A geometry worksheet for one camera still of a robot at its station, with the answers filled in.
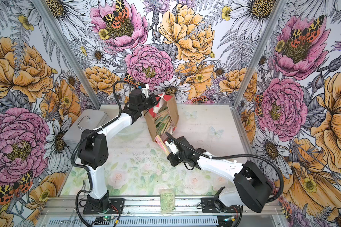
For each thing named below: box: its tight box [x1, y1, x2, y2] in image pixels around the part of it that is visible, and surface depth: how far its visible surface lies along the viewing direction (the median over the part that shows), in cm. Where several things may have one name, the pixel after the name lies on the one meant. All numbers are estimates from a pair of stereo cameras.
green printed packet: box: [159, 188, 176, 215], surface depth 76 cm
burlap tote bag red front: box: [143, 93, 180, 142], surface depth 101 cm
